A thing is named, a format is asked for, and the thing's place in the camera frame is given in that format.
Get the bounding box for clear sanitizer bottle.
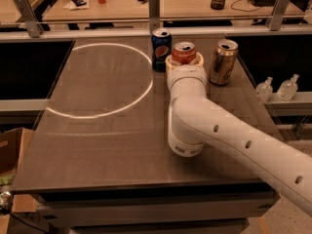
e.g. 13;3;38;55
277;74;299;100
255;77;273;102

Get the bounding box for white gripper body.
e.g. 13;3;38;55
167;65;207;98

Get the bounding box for grey table drawer cabinet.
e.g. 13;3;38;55
38;179;280;227

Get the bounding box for left metal bracket post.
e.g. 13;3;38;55
14;0;43;38

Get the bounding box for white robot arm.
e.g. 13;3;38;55
165;55;312;215

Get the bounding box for blue pepsi can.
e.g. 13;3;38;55
151;28;172;72

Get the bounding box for cardboard box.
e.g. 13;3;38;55
0;128;43;234

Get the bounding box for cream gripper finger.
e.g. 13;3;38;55
191;53;204;66
165;55;176;73

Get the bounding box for clear sanitizer bottle right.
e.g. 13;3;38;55
277;74;299;100

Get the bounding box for right metal bracket post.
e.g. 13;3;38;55
266;0;290;31

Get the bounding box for metal bracket post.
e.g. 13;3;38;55
148;0;160;31
14;0;43;38
266;0;290;31

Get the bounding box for red coke can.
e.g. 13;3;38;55
172;42;196;64

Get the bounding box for gold soda can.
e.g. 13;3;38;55
209;39;238;86

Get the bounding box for clear sanitizer bottle left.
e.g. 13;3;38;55
255;77;273;102

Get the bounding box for middle metal bracket post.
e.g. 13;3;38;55
148;0;160;31

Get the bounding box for black cable on desk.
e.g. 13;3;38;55
230;0;262;13

